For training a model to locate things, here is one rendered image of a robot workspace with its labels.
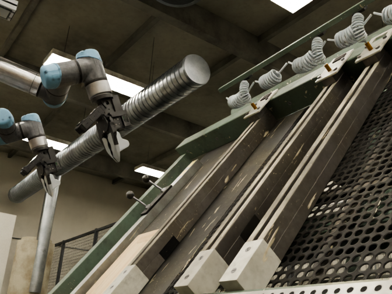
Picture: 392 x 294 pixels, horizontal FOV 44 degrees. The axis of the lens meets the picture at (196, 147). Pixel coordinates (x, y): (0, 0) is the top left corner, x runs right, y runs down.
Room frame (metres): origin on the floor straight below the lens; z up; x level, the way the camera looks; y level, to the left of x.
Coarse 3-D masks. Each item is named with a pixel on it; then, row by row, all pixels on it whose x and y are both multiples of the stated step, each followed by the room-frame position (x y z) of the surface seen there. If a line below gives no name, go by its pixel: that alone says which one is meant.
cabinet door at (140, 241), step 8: (152, 232) 1.89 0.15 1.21; (136, 240) 1.96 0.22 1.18; (144, 240) 1.89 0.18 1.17; (128, 248) 1.95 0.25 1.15; (136, 248) 1.89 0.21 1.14; (120, 256) 1.95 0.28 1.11; (128, 256) 1.89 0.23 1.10; (112, 264) 1.94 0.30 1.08; (120, 264) 1.88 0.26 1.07; (104, 272) 1.93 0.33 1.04; (112, 272) 1.87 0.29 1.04; (120, 272) 1.80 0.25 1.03; (104, 280) 1.87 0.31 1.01; (112, 280) 1.80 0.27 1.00; (96, 288) 1.86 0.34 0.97; (104, 288) 1.79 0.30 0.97
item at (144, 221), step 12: (192, 168) 2.21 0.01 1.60; (180, 180) 2.17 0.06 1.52; (168, 192) 2.13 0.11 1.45; (156, 204) 2.10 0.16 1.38; (144, 216) 2.08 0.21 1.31; (132, 228) 2.06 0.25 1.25; (144, 228) 2.07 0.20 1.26; (120, 240) 2.05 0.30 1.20; (132, 240) 2.05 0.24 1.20; (108, 252) 2.03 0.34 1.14; (120, 252) 2.02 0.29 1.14; (108, 264) 1.99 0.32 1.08; (96, 276) 1.97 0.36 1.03; (84, 288) 1.94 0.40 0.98
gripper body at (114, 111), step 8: (96, 96) 1.31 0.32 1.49; (104, 96) 1.31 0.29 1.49; (112, 96) 1.33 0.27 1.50; (96, 104) 1.36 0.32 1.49; (104, 104) 1.33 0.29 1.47; (112, 104) 1.35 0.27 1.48; (120, 104) 1.36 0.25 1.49; (104, 112) 1.34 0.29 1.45; (112, 112) 1.33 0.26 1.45; (120, 112) 1.34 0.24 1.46; (96, 120) 1.37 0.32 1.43; (104, 120) 1.33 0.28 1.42; (112, 120) 1.33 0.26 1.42; (120, 120) 1.36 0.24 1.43; (128, 120) 1.36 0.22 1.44; (104, 128) 1.34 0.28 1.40; (120, 128) 1.36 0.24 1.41
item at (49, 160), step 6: (36, 150) 1.89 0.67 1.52; (42, 150) 1.91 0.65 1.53; (48, 150) 1.92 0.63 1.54; (48, 156) 1.93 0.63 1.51; (54, 156) 1.94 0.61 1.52; (42, 162) 1.90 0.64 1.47; (48, 162) 1.91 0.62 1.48; (54, 162) 1.92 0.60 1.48; (36, 168) 1.95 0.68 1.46; (42, 168) 1.90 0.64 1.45; (48, 168) 1.92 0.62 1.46; (54, 168) 1.94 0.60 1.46; (60, 168) 1.94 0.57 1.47; (42, 174) 1.92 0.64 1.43
